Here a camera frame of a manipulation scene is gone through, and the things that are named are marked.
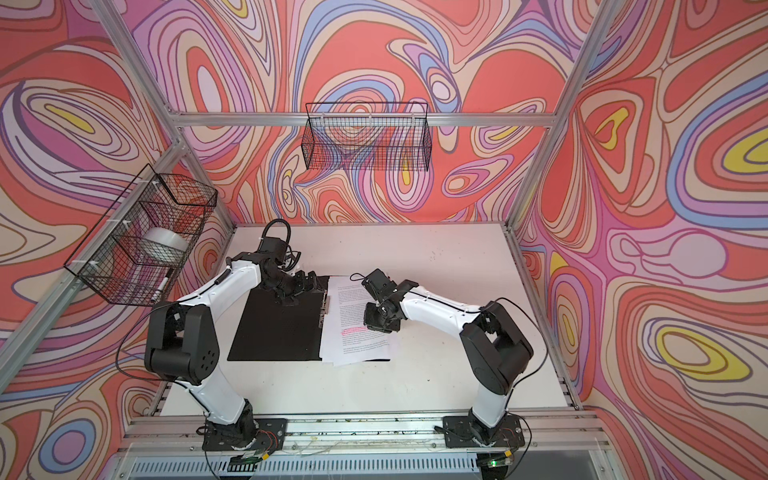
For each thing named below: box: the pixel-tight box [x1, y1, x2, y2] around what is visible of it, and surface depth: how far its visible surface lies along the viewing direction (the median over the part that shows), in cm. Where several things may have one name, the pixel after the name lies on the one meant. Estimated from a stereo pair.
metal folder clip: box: [319, 289, 331, 329], surface depth 98 cm
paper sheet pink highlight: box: [319, 276, 391, 367], surface depth 91 cm
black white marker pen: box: [151, 275, 169, 302], surface depth 73 cm
